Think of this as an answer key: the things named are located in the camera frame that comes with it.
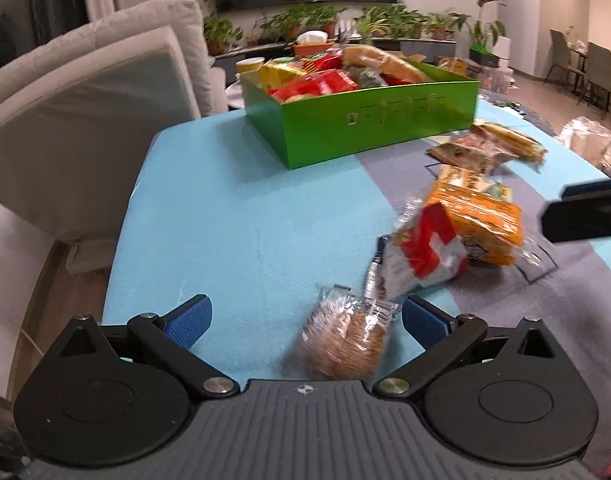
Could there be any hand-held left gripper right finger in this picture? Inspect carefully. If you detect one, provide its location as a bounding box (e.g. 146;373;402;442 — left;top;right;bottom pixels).
373;294;567;404

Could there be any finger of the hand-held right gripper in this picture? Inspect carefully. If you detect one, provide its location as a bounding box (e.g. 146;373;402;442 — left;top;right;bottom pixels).
539;178;611;244

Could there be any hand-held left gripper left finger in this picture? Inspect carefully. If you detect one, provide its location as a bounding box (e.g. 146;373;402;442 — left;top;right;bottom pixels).
45;294;238;402

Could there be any red and white snack pack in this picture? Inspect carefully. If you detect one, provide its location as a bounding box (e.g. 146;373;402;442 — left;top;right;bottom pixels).
368;196;471;311

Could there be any brown cookie pack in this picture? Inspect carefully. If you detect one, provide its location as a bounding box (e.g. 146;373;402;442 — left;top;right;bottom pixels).
298;284;392;381

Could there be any green cardboard box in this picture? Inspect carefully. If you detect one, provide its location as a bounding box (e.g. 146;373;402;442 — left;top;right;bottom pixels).
240;57;481;171

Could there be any pile of snacks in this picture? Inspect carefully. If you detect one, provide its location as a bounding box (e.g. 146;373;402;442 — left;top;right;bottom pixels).
258;44;431;103

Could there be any crumpled clear plastic bag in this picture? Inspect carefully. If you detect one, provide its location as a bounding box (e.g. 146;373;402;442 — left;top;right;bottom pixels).
559;116;611;161

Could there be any blue tablecloth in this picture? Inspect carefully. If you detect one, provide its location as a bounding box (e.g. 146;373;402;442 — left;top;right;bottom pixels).
101;91;611;480

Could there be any orange snack pack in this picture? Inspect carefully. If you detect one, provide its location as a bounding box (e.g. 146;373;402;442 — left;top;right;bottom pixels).
428;180;529;268

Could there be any yellow striped snack pack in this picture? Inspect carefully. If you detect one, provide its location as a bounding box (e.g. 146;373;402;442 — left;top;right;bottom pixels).
471;121;549;163

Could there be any yellow and green snack pack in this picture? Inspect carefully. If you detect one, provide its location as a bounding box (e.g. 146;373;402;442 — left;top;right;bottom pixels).
435;164;513;202

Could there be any brown snack pack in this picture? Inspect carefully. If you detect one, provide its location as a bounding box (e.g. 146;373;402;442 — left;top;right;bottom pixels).
425;132;511;177

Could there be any grey dining chair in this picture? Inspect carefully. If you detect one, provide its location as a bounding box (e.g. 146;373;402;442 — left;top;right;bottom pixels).
583;41;611;111
548;29;585;92

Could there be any white air purifier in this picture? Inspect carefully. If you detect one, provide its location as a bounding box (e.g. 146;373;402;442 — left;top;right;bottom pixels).
493;35;512;68

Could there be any green and black box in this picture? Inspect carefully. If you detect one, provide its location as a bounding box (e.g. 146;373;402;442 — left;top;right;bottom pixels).
468;45;499;68

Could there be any tall leafy potted plant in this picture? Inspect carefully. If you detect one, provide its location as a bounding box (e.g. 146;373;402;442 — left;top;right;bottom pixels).
450;0;509;51

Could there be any grey sofa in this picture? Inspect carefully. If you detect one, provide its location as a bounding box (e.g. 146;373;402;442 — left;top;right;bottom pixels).
0;0;228;241

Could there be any potted green plant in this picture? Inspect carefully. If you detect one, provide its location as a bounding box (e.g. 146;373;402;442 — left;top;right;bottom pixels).
202;15;243;56
353;5;426;43
425;10;459;41
255;2;346;41

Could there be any orange tissue box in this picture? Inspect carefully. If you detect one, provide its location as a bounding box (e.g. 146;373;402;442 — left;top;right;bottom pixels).
292;30;332;57

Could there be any dark window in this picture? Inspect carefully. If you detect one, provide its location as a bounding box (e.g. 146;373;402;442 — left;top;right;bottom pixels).
0;0;93;77

